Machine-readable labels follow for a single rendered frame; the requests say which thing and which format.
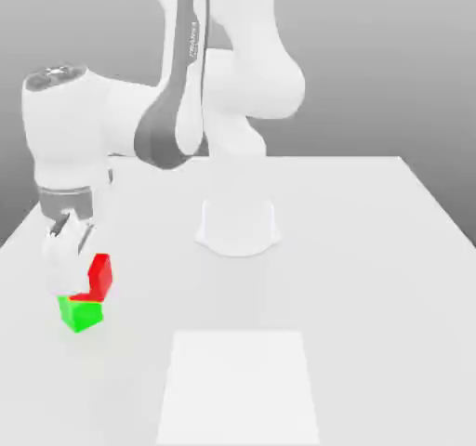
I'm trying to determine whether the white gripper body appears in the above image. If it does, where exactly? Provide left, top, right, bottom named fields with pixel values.
left=41, top=215, right=99, bottom=298

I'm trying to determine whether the small red cube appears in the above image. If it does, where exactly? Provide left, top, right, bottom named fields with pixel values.
left=69, top=253, right=113, bottom=303

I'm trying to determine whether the small green cube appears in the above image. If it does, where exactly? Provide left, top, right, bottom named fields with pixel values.
left=56, top=294, right=105, bottom=335

